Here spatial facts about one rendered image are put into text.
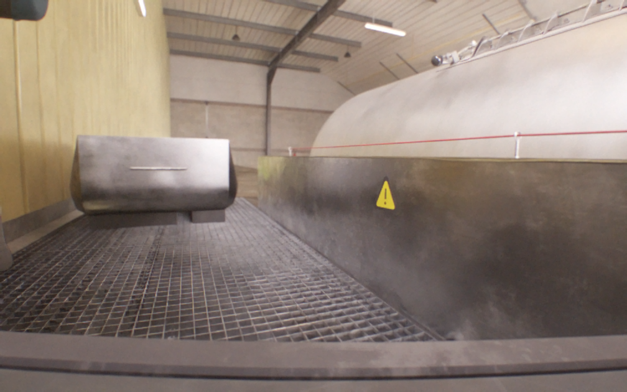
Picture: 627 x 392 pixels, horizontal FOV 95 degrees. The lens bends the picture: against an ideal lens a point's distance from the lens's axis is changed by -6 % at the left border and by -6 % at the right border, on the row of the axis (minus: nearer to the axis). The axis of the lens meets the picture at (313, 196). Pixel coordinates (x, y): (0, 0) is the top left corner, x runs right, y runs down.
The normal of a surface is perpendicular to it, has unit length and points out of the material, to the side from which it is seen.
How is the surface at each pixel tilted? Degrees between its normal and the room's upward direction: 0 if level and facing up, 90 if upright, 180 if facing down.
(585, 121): 67
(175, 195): 102
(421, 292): 90
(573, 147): 72
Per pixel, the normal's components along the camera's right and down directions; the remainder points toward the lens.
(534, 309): -0.92, 0.03
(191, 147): 0.41, 0.16
